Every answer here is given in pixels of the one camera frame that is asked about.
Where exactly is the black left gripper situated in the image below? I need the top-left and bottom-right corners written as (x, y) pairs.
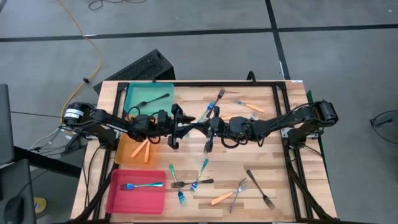
top-left (152, 103), bottom-right (201, 150)

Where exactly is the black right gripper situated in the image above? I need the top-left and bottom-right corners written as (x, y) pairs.
top-left (198, 106), bottom-right (233, 154)

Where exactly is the black metal fork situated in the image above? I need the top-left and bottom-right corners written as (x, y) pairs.
top-left (170, 178), bottom-right (215, 189)
top-left (135, 93), bottom-right (171, 109)
top-left (205, 88), bottom-right (226, 120)
top-left (246, 169), bottom-right (277, 210)

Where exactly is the teal plastic tray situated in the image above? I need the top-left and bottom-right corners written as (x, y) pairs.
top-left (123, 82), bottom-right (174, 118)

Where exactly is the orange plastic tray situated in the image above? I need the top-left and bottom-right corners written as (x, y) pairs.
top-left (113, 115), bottom-right (159, 167)

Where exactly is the black perforated case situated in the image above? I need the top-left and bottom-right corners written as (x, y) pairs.
top-left (93, 49), bottom-right (176, 95)

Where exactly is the red plastic tray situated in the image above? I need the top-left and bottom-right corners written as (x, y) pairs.
top-left (105, 169), bottom-right (167, 215)

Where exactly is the black floor bar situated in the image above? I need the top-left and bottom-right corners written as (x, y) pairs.
top-left (12, 145), bottom-right (82, 179)

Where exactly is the yellow tape roll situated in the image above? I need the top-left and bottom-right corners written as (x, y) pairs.
top-left (33, 197), bottom-right (48, 215)

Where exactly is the dark gray panel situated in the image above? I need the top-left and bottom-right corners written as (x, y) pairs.
top-left (0, 83), bottom-right (16, 166)

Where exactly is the black computer mouse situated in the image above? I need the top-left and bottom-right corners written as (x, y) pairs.
top-left (2, 195), bottom-right (25, 224)

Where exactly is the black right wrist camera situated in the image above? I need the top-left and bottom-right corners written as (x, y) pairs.
top-left (220, 118), bottom-right (233, 134)

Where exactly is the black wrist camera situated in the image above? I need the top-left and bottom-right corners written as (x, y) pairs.
top-left (157, 110), bottom-right (170, 124)
top-left (220, 118), bottom-right (233, 134)

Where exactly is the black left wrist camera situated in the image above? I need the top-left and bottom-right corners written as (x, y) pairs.
top-left (157, 110), bottom-right (170, 124)

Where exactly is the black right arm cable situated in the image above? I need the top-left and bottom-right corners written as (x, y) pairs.
top-left (220, 136), bottom-right (247, 150)

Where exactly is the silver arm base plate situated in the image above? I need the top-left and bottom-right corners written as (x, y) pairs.
top-left (280, 127), bottom-right (320, 139)

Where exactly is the yellow power cable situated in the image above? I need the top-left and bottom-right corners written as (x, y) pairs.
top-left (55, 0), bottom-right (103, 121)

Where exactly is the black floor cable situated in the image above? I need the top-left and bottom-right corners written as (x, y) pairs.
top-left (88, 0), bottom-right (149, 11)

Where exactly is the black cable loop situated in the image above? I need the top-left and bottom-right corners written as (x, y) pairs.
top-left (369, 109), bottom-right (398, 153)

